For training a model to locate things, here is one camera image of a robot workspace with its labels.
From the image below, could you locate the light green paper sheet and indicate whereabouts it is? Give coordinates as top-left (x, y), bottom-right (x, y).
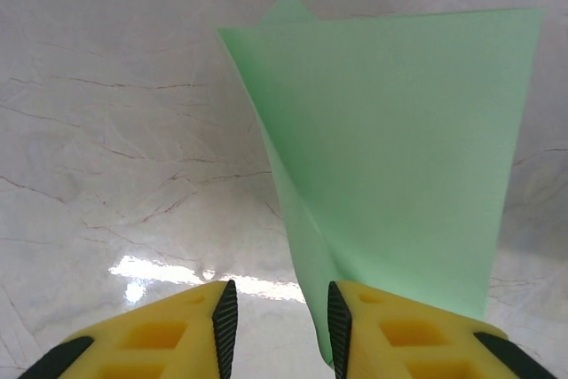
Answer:
top-left (216, 0), bottom-right (546, 371)

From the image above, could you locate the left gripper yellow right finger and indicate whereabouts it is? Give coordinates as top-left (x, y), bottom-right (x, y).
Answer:
top-left (327, 280), bottom-right (556, 379)

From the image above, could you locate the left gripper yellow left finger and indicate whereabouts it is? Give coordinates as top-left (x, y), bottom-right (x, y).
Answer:
top-left (17, 280), bottom-right (240, 379)

